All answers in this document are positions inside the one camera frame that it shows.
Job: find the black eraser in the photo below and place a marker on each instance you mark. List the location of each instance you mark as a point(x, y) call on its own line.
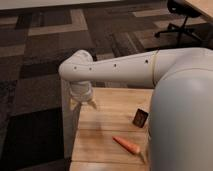
point(140, 118)

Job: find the orange carrot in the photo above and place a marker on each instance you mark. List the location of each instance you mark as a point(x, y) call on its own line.
point(129, 146)

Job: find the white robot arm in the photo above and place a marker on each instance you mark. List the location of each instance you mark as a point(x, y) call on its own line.
point(181, 111)

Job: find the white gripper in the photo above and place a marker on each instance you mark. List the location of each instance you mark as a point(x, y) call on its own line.
point(81, 92)

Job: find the wooden desk corner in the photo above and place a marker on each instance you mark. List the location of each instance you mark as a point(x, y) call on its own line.
point(205, 7)

